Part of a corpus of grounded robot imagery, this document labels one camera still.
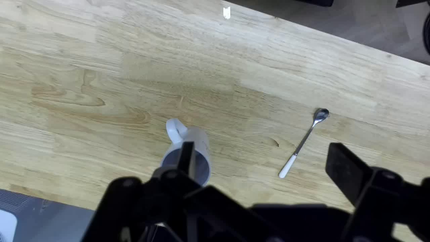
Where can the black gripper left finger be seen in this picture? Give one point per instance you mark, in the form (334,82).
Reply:
(188,156)

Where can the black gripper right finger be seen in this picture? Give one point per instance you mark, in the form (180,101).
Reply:
(347,168)

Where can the white ceramic mug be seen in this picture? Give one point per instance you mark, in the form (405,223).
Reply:
(201,144)

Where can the small white tape piece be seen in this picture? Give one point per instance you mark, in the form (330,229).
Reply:
(226,12)

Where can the black equipment piece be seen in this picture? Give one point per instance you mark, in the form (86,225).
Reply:
(316,1)

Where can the white plastic object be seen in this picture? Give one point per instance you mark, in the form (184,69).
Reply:
(7,226)

